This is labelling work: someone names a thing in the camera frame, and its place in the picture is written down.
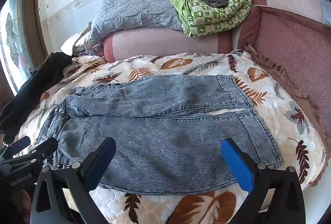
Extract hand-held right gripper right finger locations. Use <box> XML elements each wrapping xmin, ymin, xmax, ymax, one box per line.
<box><xmin>221</xmin><ymin>138</ymin><xmax>306</xmax><ymax>224</ymax></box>

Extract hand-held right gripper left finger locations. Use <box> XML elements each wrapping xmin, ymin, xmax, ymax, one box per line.
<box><xmin>30</xmin><ymin>137</ymin><xmax>117</xmax><ymax>224</ymax></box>

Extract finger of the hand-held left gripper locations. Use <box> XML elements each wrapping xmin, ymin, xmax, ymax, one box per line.
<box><xmin>28</xmin><ymin>137</ymin><xmax>59</xmax><ymax>163</ymax></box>
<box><xmin>0</xmin><ymin>136</ymin><xmax>31</xmax><ymax>160</ymax></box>

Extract blue denim pants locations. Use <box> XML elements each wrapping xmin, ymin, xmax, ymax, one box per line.
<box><xmin>35</xmin><ymin>74</ymin><xmax>284</xmax><ymax>196</ymax></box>

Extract person's left hand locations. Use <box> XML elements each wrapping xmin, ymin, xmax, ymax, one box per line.
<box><xmin>21</xmin><ymin>189</ymin><xmax>34</xmax><ymax>215</ymax></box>

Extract leaf print blanket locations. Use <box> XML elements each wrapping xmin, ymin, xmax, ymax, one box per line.
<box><xmin>13</xmin><ymin>49</ymin><xmax>326</xmax><ymax>224</ymax></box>

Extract dark jacket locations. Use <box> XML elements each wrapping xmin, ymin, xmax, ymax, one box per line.
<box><xmin>0</xmin><ymin>52</ymin><xmax>75</xmax><ymax>144</ymax></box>

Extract stained glass door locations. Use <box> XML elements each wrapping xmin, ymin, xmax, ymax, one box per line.
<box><xmin>0</xmin><ymin>0</ymin><xmax>50</xmax><ymax>96</ymax></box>

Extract white cloth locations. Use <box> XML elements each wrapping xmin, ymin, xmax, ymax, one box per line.
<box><xmin>61</xmin><ymin>32</ymin><xmax>91</xmax><ymax>57</ymax></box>

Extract pink sofa backrest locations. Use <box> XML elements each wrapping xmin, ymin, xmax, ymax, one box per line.
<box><xmin>103</xmin><ymin>0</ymin><xmax>331</xmax><ymax>188</ymax></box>

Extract green checkered quilt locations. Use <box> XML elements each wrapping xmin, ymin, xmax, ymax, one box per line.
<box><xmin>164</xmin><ymin>0</ymin><xmax>253</xmax><ymax>38</ymax></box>

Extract grey quilted blanket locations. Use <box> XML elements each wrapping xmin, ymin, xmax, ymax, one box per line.
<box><xmin>78</xmin><ymin>0</ymin><xmax>185</xmax><ymax>46</ymax></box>

